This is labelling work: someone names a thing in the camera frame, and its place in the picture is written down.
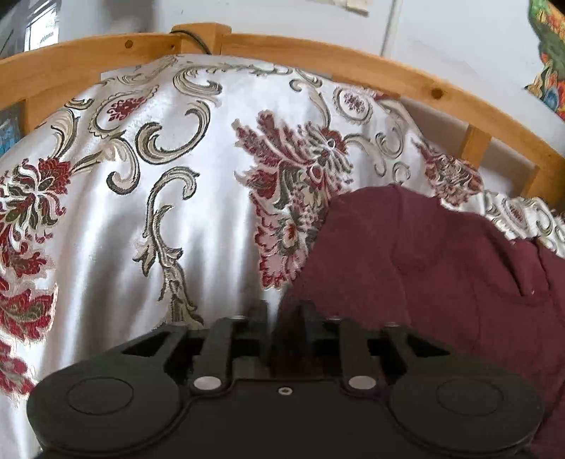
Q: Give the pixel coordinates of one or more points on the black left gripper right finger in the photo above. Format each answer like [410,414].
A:
[315,333]

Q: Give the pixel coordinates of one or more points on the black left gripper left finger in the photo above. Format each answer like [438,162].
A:
[257,322]

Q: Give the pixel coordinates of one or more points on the maroon small garment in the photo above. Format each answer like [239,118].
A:
[387,254]

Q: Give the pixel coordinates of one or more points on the white floral satin bedspread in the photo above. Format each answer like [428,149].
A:
[186,188]

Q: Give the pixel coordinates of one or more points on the wooden bed frame rail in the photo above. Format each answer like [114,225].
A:
[44,79]

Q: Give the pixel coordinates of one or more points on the window with metal frame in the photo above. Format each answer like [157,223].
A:
[27,25]

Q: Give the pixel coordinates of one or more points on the colourful parrot wall drawing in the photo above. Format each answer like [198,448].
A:
[547,22]

